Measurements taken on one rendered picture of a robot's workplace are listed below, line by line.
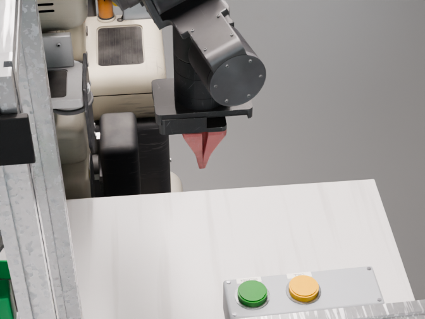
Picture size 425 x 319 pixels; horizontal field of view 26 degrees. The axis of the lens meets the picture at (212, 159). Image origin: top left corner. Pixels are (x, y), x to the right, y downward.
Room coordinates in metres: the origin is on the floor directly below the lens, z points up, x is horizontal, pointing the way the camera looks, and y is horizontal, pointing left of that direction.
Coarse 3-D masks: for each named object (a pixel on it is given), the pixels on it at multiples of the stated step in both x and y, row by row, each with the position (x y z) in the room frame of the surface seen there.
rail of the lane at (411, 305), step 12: (420, 300) 0.80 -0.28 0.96; (300, 312) 0.78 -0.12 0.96; (312, 312) 0.78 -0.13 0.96; (324, 312) 0.78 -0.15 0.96; (336, 312) 0.78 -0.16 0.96; (348, 312) 0.78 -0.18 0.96; (360, 312) 0.78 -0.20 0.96; (372, 312) 0.78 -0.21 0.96; (384, 312) 0.78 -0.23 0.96; (396, 312) 0.78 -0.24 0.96; (408, 312) 0.78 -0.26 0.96; (420, 312) 0.78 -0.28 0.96
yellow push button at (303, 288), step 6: (300, 276) 0.83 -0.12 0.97; (306, 276) 0.83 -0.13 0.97; (294, 282) 0.82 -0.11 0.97; (300, 282) 0.82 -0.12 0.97; (306, 282) 0.82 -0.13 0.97; (312, 282) 0.82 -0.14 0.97; (294, 288) 0.81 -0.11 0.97; (300, 288) 0.81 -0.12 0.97; (306, 288) 0.81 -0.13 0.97; (312, 288) 0.81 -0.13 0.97; (318, 288) 0.81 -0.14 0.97; (294, 294) 0.80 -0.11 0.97; (300, 294) 0.80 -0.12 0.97; (306, 294) 0.80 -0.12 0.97; (312, 294) 0.80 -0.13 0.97; (300, 300) 0.80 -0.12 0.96; (306, 300) 0.80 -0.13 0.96
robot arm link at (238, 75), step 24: (144, 0) 0.74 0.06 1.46; (192, 0) 0.77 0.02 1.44; (216, 0) 0.76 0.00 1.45; (168, 24) 0.75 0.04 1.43; (192, 24) 0.73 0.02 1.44; (216, 24) 0.72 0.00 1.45; (192, 48) 0.73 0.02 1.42; (216, 48) 0.69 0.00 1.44; (240, 48) 0.69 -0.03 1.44; (216, 72) 0.68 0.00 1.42; (240, 72) 0.69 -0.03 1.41; (264, 72) 0.70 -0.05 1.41; (216, 96) 0.68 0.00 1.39; (240, 96) 0.69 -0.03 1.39
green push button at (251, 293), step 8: (248, 280) 0.82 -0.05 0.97; (256, 280) 0.83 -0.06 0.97; (240, 288) 0.81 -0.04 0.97; (248, 288) 0.81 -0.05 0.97; (256, 288) 0.81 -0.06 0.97; (264, 288) 0.81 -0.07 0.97; (240, 296) 0.80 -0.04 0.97; (248, 296) 0.80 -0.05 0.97; (256, 296) 0.80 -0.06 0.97; (264, 296) 0.80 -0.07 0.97; (248, 304) 0.79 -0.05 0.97; (256, 304) 0.79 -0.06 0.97
